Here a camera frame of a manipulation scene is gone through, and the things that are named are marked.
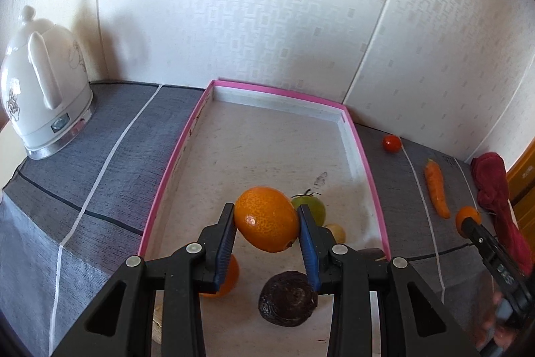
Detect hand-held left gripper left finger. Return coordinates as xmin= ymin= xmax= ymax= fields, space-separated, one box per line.
xmin=73 ymin=202 xmax=239 ymax=357

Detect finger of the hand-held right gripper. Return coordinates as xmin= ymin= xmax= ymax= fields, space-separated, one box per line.
xmin=461 ymin=216 xmax=500 ymax=261

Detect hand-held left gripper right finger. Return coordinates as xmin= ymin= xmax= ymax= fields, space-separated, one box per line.
xmin=296 ymin=204 xmax=481 ymax=357

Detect small yellow fruit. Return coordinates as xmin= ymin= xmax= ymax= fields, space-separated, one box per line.
xmin=324 ymin=223 xmax=347 ymax=245

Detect green tomato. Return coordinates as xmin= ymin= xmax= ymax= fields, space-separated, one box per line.
xmin=290 ymin=190 xmax=327 ymax=227

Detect dark wrinkled passion fruit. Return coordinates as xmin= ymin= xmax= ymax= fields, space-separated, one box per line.
xmin=258 ymin=271 xmax=319 ymax=327

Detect large orange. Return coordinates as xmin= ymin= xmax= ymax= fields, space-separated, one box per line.
xmin=233 ymin=186 xmax=301 ymax=253

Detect pink shallow box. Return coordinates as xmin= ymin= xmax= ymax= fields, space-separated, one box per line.
xmin=138 ymin=79 xmax=392 ymax=345

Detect person's right hand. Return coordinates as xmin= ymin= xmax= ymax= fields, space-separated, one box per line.
xmin=480 ymin=290 xmax=519 ymax=353

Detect red towel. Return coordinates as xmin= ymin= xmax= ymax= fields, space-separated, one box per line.
xmin=471 ymin=152 xmax=531 ymax=274

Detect carrot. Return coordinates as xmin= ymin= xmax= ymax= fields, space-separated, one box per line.
xmin=424 ymin=159 xmax=452 ymax=219

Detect beige lumpy object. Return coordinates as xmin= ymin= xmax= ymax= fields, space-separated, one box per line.
xmin=151 ymin=300 xmax=165 ymax=343

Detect grey striped tablecloth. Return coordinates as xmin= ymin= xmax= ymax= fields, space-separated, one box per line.
xmin=0 ymin=80 xmax=535 ymax=357

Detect white ceramic kettle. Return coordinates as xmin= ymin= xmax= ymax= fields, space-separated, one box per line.
xmin=0 ymin=5 xmax=95 ymax=161

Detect orange wooden door frame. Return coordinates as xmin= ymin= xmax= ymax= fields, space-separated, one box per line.
xmin=504 ymin=140 xmax=535 ymax=224

